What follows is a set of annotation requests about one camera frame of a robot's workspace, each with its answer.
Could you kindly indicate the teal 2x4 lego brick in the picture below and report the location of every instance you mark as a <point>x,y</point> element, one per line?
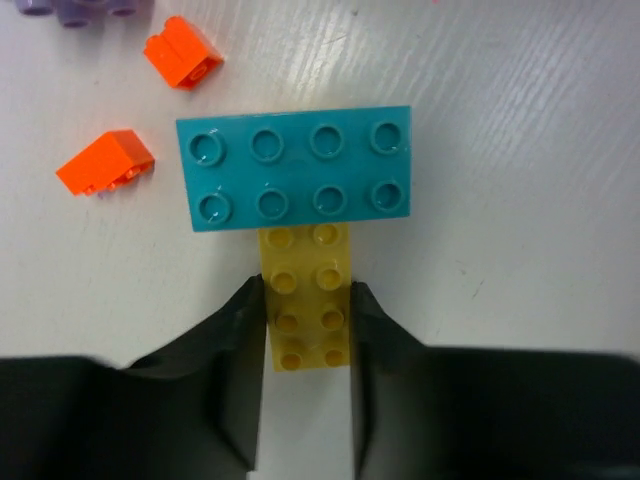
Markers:
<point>293,168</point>

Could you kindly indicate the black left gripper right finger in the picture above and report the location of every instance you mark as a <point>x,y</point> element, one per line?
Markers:
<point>436,412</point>

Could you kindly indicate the small orange lego brick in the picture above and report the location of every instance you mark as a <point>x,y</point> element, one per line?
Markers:
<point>112,161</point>
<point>181,54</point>

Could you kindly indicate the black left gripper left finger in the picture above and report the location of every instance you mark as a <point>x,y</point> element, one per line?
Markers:
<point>188,410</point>

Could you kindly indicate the yellow long lego plate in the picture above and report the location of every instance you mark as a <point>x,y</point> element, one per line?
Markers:
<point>307,276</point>

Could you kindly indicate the purple teal lego stack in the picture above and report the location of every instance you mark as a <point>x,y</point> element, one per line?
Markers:
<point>76,14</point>

